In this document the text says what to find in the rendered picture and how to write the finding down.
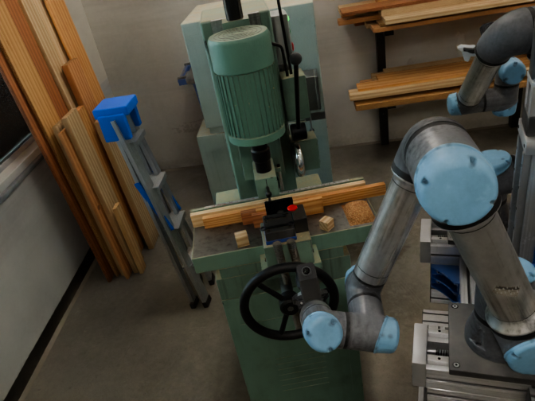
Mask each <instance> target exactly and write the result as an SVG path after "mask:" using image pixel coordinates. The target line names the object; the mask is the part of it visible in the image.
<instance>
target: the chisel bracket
mask: <svg viewBox="0 0 535 401"><path fill-rule="evenodd" d="M270 160H271V171H270V172H268V173H257V172H256V167H255V162H252V167H253V173H254V178H255V183H256V190H257V194H258V197H259V198H264V197H266V192H267V190H266V187H267V186H268V187H269V189H270V192H271V193H272V195H271V196H276V195H279V185H278V180H279V178H278V177H277V176H276V172H275V167H274V162H273V159H272V158H270Z"/></svg>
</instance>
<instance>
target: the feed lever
mask: <svg viewBox="0 0 535 401"><path fill-rule="evenodd" d="M289 61H290V62H291V64H293V65H294V82H295V114H296V123H293V124H291V125H290V129H291V137H292V141H294V142H296V141H300V140H304V139H307V128H306V124H305V123H304V122H300V103H299V64H300V63H301V62H302V55H301V54H300V53H297V52H294V53H292V54H291V55H290V57H289Z"/></svg>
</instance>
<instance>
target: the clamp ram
mask: <svg viewBox="0 0 535 401"><path fill-rule="evenodd" d="M264 204H265V208H266V213H267V215H272V214H276V213H281V212H289V211H288V210H287V207H288V206H289V205H291V204H293V199H292V197H286V198H282V199H278V200H270V201H265V202H264Z"/></svg>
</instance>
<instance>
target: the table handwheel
mask: <svg viewBox="0 0 535 401"><path fill-rule="evenodd" d="M300 264H304V263H301V262H288V263H279V264H276V265H273V266H270V267H267V268H265V269H264V270H262V271H260V272H259V273H258V274H256V275H255V276H253V277H252V278H251V279H250V280H249V281H248V283H247V284H246V286H245V287H244V289H243V291H242V293H241V296H240V314H241V317H242V318H243V320H244V322H245V324H246V325H247V326H248V327H249V328H250V329H251V330H252V331H254V332H255V333H257V334H259V335H260V336H263V337H266V338H269V339H272V340H278V341H290V340H296V339H300V338H304V336H303V328H301V329H296V330H290V331H285V328H286V325H287V320H288V318H289V315H294V314H296V313H298V312H299V308H298V306H297V305H294V304H293V301H292V297H293V296H294V295H295V294H297V293H296V292H294V291H293V287H292V284H291V285H287V286H286V285H284V284H283V280H282V278H279V283H280V288H281V293H282V294H280V293H278V292H276V291H274V290H273V289H271V288H269V287H268V286H266V285H264V284H263V283H262V282H263V281H265V280H266V279H268V278H270V277H272V276H275V275H278V274H282V273H287V272H296V267H297V266H298V265H300ZM315 270H316V273H317V277H318V279H320V280H321V281H322V282H323V283H324V284H325V285H326V288H324V290H327V292H328V294H329V295H330V300H329V305H328V306H329V307H330V308H331V310H335V311H337V308H338V303H339V293H338V287H337V285H336V283H335V281H334V280H333V279H332V278H331V276H330V275H329V274H328V273H326V272H325V271H324V270H323V269H321V268H319V267H316V266H315ZM256 287H258V288H260V289H261V290H263V291H265V292H267V293H269V294H270V295H271V296H273V297H274V298H277V299H278V300H279V308H280V311H281V312H282V313H283V320H282V322H281V326H280V328H279V330H274V329H269V328H266V327H264V326H262V325H261V324H260V323H258V322H257V321H256V320H255V319H254V318H253V316H252V315H251V312H250V309H249V301H250V297H251V296H252V293H253V291H254V290H255V289H256Z"/></svg>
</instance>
